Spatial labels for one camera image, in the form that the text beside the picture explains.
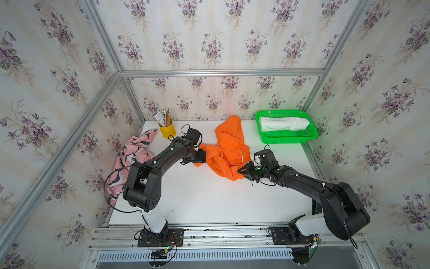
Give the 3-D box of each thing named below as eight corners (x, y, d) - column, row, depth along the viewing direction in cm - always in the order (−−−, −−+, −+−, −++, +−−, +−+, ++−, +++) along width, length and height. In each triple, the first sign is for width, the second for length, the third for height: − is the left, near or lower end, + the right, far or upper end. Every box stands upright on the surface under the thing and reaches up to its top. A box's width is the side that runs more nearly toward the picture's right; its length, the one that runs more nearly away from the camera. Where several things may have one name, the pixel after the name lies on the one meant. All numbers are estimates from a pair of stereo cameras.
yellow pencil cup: (164, 140, 110) (160, 132, 103) (161, 131, 115) (158, 122, 109) (177, 136, 112) (175, 128, 105) (174, 127, 118) (172, 118, 111)
